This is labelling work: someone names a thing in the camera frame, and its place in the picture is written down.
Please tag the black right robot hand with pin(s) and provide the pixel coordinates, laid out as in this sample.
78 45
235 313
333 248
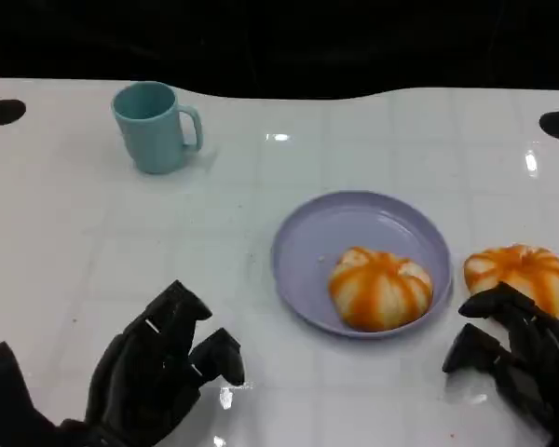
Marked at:
535 358

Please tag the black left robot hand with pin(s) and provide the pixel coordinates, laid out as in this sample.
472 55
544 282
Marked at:
142 372

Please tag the lilac plate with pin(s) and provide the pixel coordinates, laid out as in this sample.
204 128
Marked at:
307 251

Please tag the orange and white bread roll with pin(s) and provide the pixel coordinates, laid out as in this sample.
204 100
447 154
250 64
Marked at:
522 270
382 288

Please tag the pale green mug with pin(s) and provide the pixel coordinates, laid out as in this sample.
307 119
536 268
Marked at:
149 135

